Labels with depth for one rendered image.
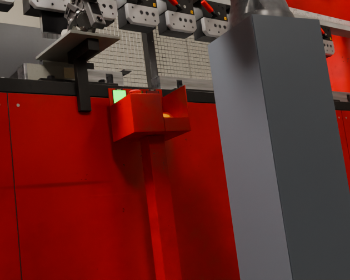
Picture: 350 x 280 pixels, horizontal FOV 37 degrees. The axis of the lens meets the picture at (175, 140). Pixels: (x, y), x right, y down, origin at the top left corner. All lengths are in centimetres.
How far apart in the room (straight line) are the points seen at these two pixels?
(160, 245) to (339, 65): 232
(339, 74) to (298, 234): 266
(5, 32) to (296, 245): 178
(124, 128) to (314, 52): 69
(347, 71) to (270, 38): 252
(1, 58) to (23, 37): 15
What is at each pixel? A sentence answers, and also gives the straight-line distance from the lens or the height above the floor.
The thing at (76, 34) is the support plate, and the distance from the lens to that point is 167.
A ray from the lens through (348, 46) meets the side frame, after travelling 362.
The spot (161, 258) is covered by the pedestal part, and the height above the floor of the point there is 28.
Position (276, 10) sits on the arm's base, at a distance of 115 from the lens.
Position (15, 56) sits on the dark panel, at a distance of 244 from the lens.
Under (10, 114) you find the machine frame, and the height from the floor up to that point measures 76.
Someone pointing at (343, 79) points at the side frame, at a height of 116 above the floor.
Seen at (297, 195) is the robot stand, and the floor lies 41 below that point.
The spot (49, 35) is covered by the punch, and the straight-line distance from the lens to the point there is 195.
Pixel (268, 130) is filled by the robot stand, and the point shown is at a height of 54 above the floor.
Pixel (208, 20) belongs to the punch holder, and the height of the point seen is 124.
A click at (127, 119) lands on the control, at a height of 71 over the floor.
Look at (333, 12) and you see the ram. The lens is 317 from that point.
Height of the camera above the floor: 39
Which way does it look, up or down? 9 degrees up
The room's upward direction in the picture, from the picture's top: 7 degrees counter-clockwise
